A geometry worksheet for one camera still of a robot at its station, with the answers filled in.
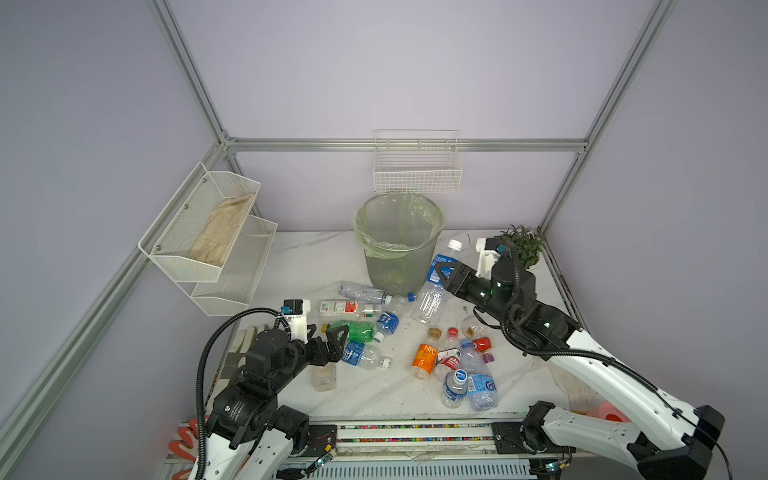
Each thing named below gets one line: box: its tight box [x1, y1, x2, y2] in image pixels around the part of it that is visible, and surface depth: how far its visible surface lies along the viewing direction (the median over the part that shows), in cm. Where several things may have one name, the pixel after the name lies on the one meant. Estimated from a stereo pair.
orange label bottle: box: [411, 327, 442, 380], surface depth 85 cm
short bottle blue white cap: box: [441, 369, 469, 409], surface depth 72 cm
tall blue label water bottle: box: [410, 239, 463, 327], surface depth 67 cm
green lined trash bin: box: [353, 192, 445, 297], surface depth 95 cm
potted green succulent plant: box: [494, 224, 543, 271], surface depth 94 cm
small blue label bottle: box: [374, 311, 400, 343], surface depth 90 cm
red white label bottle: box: [434, 327, 461, 379], surface depth 85 cm
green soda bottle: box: [321, 320, 375, 343], surface depth 91 cm
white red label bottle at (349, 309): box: [319, 299, 383, 319], surface depth 95 cm
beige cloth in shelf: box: [188, 193, 256, 267], surface depth 80 cm
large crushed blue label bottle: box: [460, 339, 498, 411], surface depth 81 cm
